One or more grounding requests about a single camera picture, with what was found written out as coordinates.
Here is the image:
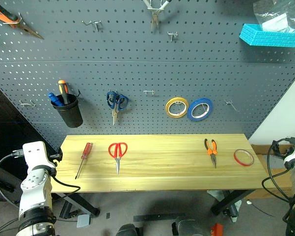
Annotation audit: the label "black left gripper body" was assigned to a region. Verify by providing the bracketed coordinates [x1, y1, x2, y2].
[49, 147, 63, 164]

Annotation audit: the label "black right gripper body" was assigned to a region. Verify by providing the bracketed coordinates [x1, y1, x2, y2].
[271, 140, 288, 157]

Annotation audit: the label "grey metal pegboard wall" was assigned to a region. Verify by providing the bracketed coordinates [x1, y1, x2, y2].
[0, 0, 295, 152]

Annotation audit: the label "black cup holder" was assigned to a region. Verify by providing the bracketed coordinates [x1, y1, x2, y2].
[50, 92, 84, 129]

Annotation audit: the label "red tape roll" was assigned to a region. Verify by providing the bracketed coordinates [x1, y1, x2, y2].
[233, 148, 255, 167]

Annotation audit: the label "black table leg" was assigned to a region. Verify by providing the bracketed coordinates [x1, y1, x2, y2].
[211, 189, 256, 216]
[53, 193, 101, 217]

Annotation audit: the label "blue marker pens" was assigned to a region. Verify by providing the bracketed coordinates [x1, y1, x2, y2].
[47, 92, 64, 107]

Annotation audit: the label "orange black needle-nose pliers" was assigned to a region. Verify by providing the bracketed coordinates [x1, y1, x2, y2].
[204, 138, 218, 169]

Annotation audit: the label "orange black screwdriver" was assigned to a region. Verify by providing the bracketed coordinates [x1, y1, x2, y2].
[57, 79, 70, 105]

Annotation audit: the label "grey foot pedal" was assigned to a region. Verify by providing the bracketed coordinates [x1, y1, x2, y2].
[76, 213, 91, 229]

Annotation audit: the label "blue tape roll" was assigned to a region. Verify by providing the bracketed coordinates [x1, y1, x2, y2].
[187, 98, 214, 122]

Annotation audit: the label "orange block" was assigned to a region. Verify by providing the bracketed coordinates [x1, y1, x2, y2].
[210, 223, 224, 236]

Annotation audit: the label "dark rounded shape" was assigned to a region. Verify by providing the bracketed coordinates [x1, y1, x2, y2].
[115, 223, 141, 236]

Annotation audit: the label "cyan brick-pattern box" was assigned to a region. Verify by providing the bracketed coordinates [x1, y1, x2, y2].
[239, 23, 295, 48]

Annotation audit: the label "black flat floor bar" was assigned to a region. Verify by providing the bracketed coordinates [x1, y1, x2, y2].
[133, 212, 187, 223]

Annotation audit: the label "yellow tape roll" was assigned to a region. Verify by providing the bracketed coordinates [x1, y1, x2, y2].
[165, 96, 189, 119]

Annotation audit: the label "grey rounded shape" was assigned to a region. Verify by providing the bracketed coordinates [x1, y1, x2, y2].
[171, 216, 213, 236]

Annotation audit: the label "clear plastic bag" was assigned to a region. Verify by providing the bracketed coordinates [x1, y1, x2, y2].
[252, 0, 295, 32]

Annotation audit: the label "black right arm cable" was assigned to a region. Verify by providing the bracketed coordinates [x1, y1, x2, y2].
[261, 136, 295, 205]

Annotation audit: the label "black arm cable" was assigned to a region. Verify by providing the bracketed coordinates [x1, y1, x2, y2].
[261, 136, 295, 205]
[0, 149, 81, 209]

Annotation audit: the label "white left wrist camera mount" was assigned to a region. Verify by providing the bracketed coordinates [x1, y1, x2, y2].
[22, 141, 57, 173]

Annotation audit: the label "red handled screwdriver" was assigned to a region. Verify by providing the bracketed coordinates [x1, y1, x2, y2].
[75, 142, 93, 180]

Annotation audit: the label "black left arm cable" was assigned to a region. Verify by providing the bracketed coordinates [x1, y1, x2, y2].
[0, 149, 81, 209]

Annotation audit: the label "red handled scissors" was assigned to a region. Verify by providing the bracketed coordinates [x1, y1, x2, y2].
[107, 142, 128, 176]

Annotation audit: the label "blue handled scissors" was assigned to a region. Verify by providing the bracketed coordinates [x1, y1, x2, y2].
[106, 89, 130, 126]

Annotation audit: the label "silver pliers white handles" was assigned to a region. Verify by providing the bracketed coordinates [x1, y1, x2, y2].
[142, 0, 174, 31]

